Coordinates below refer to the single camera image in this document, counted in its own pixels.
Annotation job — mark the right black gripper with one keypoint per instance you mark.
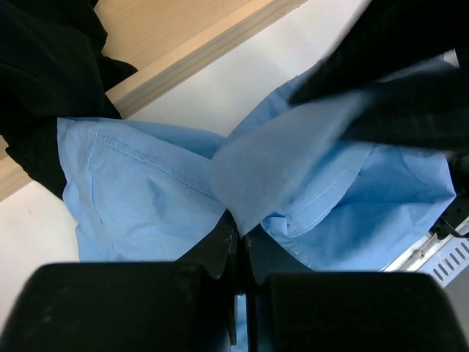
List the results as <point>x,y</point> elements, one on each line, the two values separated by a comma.
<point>426,109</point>

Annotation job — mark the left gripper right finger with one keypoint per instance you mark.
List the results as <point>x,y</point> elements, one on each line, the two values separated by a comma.
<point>293,308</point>

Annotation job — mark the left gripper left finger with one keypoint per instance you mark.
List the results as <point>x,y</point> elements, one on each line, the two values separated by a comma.
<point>184,305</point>

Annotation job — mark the light blue shirt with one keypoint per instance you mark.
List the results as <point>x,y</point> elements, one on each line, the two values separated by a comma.
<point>145,192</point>

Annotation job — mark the black shirt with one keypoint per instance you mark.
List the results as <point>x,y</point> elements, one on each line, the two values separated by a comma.
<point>52,66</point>

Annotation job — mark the wooden clothes rack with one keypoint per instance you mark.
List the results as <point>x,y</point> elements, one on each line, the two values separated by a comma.
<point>167,42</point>

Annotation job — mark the slotted cable duct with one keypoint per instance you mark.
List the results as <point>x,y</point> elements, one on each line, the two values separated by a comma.
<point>442,253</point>

